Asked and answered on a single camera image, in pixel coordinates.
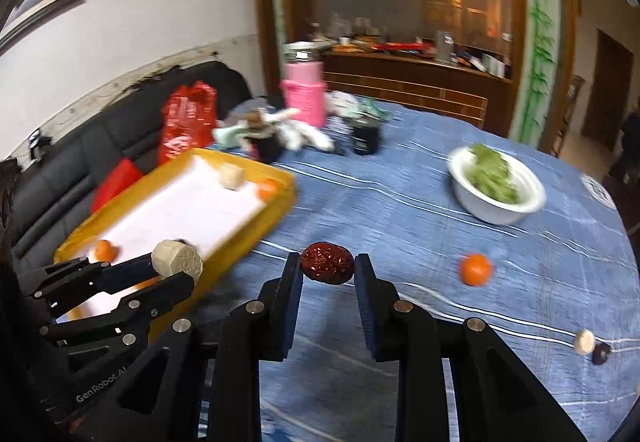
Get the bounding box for wrinkled red jujube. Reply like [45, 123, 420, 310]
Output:
[299, 241, 355, 285]

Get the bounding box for orange tangerine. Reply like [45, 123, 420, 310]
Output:
[92, 239, 119, 263]
[460, 253, 494, 287]

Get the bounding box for small white food piece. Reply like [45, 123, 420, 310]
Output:
[573, 329, 597, 356]

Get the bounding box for orange tangerine in tray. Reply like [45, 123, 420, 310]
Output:
[92, 239, 119, 263]

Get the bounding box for black leather sofa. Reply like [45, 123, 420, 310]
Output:
[11, 60, 252, 274]

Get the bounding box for orange tangerine tray corner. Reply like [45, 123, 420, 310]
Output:
[256, 179, 282, 203]

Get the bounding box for yellow cardboard tray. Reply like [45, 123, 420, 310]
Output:
[53, 149, 297, 340]

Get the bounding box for red box on sofa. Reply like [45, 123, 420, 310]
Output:
[91, 158, 144, 213]

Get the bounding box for beige food chunk in tray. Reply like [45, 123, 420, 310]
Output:
[218, 163, 245, 191]

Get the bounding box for white bowl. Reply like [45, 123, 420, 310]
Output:
[447, 143, 547, 225]

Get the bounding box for dark jar with wooden stopper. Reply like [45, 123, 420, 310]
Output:
[244, 110, 284, 165]

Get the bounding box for black round jar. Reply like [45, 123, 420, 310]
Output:
[349, 117, 382, 156]

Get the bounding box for green lettuce leaves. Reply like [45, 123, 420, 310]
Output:
[464, 143, 520, 205]

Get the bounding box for white cotton gloves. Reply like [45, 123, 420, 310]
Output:
[214, 90, 390, 154]

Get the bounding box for blue plaid tablecloth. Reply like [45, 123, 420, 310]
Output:
[196, 106, 639, 441]

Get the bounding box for red plastic bag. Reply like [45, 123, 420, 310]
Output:
[158, 81, 217, 165]

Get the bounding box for pink thermos bottle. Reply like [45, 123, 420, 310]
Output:
[281, 41, 326, 128]

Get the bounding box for wooden sideboard cabinet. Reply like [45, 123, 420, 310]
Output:
[322, 52, 515, 137]

